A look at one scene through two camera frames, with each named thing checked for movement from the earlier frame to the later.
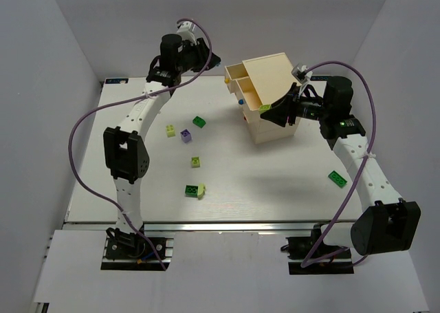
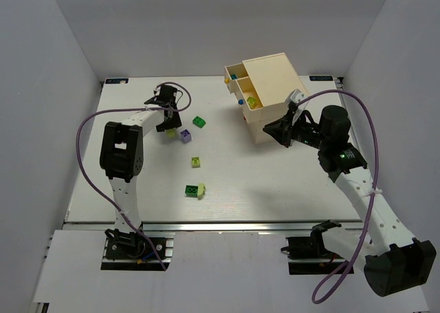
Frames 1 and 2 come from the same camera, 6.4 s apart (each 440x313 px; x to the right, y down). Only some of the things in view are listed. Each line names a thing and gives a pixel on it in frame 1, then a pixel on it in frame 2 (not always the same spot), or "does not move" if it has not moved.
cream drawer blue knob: (245, 93) does not move
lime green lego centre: (196, 162) does not move
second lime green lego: (170, 131) does not move
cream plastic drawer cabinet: (259, 82) does not move
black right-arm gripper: (293, 104) to (286, 131)
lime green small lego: (263, 109) to (251, 101)
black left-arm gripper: (201, 55) to (170, 119)
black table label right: (319, 78) does not move
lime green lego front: (201, 190) does not move
